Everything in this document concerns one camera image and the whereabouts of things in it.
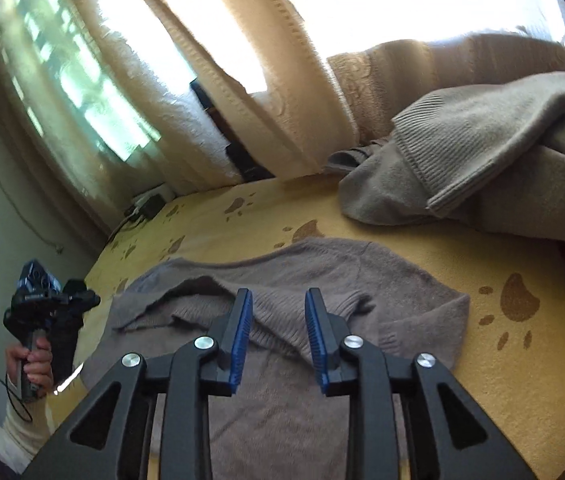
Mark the grey-brown knit sweater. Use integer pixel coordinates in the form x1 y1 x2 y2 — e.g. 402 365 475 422
82 238 470 479

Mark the cream sleeved left forearm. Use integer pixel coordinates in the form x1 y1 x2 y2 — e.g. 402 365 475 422
0 398 52 474

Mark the person's left hand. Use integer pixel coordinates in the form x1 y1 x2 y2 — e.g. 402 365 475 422
5 338 55 396

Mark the black power adapter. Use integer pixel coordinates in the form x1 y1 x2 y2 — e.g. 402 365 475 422
138 194 166 220

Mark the white power strip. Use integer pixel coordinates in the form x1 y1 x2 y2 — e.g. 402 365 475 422
132 183 176 208

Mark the cream lace curtain left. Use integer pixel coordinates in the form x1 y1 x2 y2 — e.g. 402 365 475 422
0 0 244 221

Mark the yellow paw-print bed sheet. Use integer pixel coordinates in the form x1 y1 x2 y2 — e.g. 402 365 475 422
47 173 565 480

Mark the brown wooden nightstand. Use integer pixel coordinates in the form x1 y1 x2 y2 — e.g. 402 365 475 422
189 79 274 182

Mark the beige folded sweater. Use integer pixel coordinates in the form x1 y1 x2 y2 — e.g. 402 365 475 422
326 72 565 242

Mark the beige knit curtain right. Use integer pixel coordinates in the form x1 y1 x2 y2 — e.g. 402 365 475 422
144 0 565 179

